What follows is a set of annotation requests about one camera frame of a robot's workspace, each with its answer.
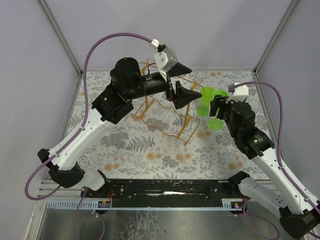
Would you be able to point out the aluminium frame post left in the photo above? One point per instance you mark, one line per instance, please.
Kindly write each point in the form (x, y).
(59, 35)

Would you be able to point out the gold wire wine glass rack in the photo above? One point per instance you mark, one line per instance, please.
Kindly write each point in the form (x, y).
(180, 124)

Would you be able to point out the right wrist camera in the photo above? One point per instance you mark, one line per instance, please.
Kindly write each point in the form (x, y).
(239, 92)

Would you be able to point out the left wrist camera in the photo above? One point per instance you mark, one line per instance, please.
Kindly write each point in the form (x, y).
(165, 58)

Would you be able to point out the floral patterned table cloth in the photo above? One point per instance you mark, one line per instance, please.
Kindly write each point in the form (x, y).
(129, 150)

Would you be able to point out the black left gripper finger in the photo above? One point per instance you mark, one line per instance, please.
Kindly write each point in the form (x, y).
(184, 96)
(178, 70)

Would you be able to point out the aluminium frame post right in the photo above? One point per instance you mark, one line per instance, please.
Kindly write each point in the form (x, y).
(280, 27)

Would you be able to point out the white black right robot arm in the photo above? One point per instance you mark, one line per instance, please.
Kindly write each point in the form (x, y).
(297, 209)

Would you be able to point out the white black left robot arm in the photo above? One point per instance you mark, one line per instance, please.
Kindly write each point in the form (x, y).
(114, 103)

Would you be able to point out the green wine glass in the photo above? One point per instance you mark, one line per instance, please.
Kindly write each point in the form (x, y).
(214, 123)
(207, 95)

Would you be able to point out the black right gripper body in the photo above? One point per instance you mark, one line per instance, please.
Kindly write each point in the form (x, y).
(215, 108)

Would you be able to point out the aluminium frame post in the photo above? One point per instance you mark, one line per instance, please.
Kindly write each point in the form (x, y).
(280, 27)
(59, 35)

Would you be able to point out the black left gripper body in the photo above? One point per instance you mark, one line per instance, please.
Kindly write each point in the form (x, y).
(170, 90)

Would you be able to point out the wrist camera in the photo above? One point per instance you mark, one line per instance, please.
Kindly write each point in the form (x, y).
(239, 92)
(165, 58)

